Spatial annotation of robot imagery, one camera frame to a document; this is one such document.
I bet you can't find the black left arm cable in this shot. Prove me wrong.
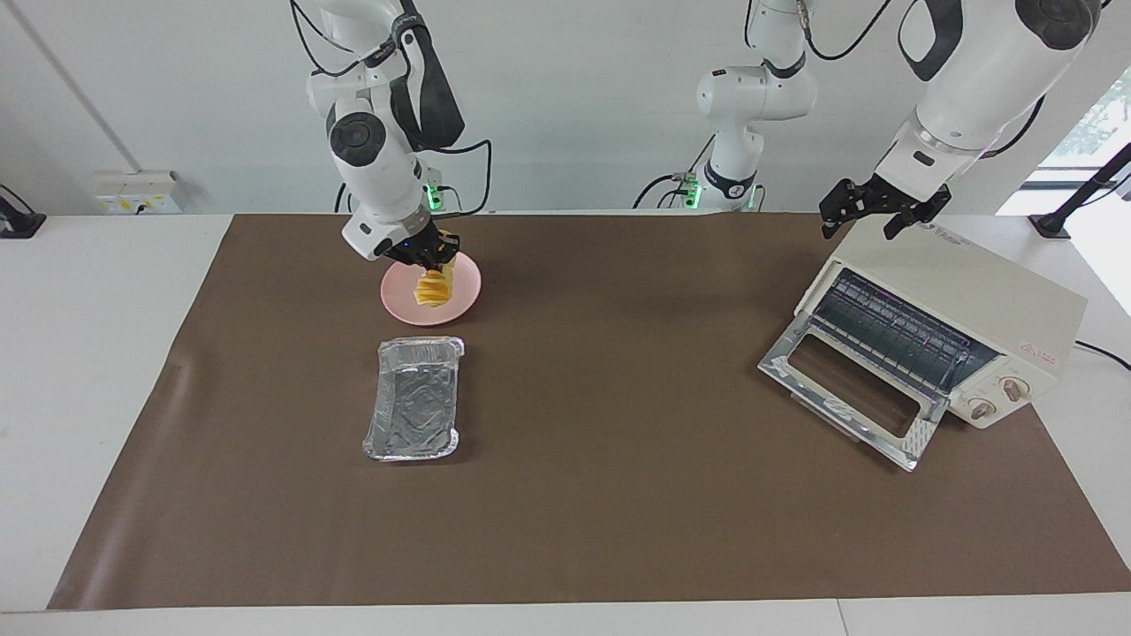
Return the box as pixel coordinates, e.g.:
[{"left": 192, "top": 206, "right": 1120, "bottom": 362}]
[{"left": 793, "top": 0, "right": 1046, "bottom": 162}]

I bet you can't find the pink round plate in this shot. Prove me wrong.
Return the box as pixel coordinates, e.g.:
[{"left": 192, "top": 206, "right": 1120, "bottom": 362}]
[{"left": 380, "top": 252, "right": 483, "bottom": 328}]

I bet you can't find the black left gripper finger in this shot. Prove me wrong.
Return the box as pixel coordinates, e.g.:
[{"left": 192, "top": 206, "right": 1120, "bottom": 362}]
[
  {"left": 884, "top": 185, "right": 954, "bottom": 242},
  {"left": 818, "top": 178, "right": 863, "bottom": 240}
]

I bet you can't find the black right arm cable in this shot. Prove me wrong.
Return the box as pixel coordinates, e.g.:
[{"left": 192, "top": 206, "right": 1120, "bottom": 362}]
[{"left": 290, "top": 0, "right": 494, "bottom": 218}]

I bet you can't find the oven wire rack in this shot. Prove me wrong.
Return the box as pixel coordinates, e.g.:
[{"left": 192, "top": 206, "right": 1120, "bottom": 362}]
[{"left": 808, "top": 267, "right": 1000, "bottom": 397}]

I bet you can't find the bright window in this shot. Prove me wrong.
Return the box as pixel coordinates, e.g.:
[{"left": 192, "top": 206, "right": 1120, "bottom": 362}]
[{"left": 1034, "top": 66, "right": 1131, "bottom": 192}]

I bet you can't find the aluminium foil tray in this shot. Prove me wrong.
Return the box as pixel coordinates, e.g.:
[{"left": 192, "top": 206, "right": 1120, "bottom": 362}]
[{"left": 361, "top": 335, "right": 467, "bottom": 464}]

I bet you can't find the white wall power outlet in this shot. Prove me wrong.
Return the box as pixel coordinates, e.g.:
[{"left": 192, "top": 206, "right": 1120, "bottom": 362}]
[{"left": 95, "top": 170, "right": 183, "bottom": 216}]

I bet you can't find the black camera stand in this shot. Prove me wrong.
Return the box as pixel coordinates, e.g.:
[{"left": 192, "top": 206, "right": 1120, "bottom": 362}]
[{"left": 1029, "top": 141, "right": 1131, "bottom": 240}]

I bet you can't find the black oven power cable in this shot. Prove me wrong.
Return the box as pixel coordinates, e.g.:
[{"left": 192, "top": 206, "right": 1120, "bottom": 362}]
[{"left": 1073, "top": 339, "right": 1131, "bottom": 373}]

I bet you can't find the cream toaster oven body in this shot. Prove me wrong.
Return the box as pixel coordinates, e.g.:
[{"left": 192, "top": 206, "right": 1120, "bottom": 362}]
[{"left": 795, "top": 221, "right": 1089, "bottom": 431}]

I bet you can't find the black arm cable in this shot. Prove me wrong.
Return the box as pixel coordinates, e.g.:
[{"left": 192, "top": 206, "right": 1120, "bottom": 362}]
[
  {"left": 793, "top": 0, "right": 1046, "bottom": 162},
  {"left": 290, "top": 0, "right": 494, "bottom": 218}
]

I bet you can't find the brown table mat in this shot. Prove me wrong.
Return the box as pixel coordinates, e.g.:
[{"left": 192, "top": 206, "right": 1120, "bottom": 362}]
[{"left": 46, "top": 210, "right": 1131, "bottom": 611}]

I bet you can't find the glass oven door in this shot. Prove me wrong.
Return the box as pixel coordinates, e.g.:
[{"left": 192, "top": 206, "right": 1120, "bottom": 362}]
[{"left": 757, "top": 314, "right": 952, "bottom": 473}]

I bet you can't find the sliced golden bread loaf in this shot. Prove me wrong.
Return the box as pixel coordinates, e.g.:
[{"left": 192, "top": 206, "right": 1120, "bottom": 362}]
[{"left": 410, "top": 256, "right": 457, "bottom": 309}]

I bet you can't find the black base cable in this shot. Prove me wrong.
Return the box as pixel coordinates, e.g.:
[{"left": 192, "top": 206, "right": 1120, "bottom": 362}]
[{"left": 631, "top": 132, "right": 718, "bottom": 211}]

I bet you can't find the black clamp mount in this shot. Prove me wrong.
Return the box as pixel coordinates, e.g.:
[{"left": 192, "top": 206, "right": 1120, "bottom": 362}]
[{"left": 0, "top": 183, "right": 48, "bottom": 240}]

